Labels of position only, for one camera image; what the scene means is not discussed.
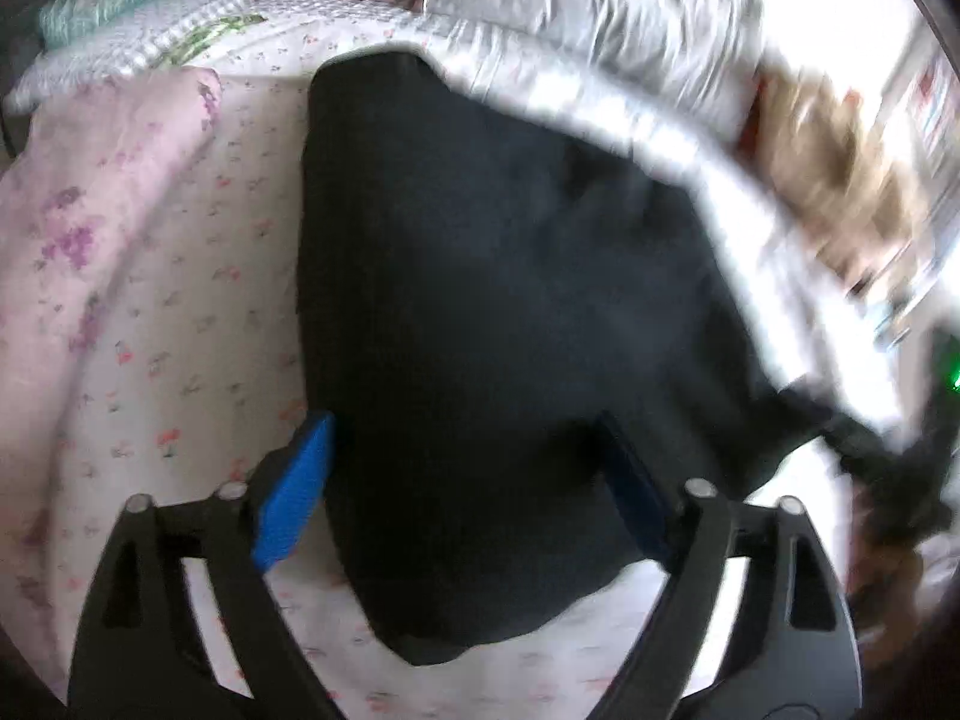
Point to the person's right hand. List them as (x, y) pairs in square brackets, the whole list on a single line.
[(889, 577)]

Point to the light grey pillow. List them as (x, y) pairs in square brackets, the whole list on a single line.
[(600, 7)]

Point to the pink floral blanket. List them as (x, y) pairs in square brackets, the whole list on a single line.
[(82, 210)]

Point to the black padded jacket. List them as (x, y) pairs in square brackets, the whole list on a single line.
[(510, 300)]

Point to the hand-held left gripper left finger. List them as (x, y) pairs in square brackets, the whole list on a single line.
[(294, 499)]

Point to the white floral bedsheet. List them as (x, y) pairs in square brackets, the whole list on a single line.
[(240, 255)]

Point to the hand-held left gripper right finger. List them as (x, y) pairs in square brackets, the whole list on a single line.
[(637, 495)]

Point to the teal patterned cushion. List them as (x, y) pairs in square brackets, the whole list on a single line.
[(94, 7)]

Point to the grey checked sheet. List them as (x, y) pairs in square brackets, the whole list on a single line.
[(135, 45)]

